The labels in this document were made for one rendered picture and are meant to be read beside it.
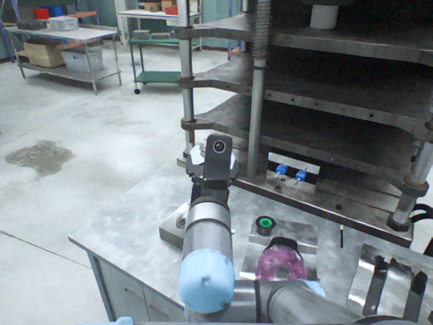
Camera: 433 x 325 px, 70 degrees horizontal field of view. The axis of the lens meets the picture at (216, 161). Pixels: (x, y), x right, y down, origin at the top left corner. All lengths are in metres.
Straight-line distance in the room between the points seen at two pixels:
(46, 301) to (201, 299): 2.01
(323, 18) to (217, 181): 1.27
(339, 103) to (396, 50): 0.29
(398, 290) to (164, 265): 0.82
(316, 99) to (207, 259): 1.16
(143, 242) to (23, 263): 1.44
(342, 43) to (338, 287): 0.95
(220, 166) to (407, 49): 1.03
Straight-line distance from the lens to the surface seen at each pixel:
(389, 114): 1.46
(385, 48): 1.42
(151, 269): 1.30
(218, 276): 0.42
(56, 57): 6.43
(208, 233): 0.46
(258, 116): 1.58
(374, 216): 1.68
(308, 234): 1.29
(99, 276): 1.72
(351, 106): 1.46
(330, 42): 1.45
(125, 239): 1.43
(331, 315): 0.31
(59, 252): 2.65
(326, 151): 1.58
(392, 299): 1.21
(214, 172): 0.53
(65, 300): 2.35
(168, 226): 1.35
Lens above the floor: 1.80
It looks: 33 degrees down
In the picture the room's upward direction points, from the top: straight up
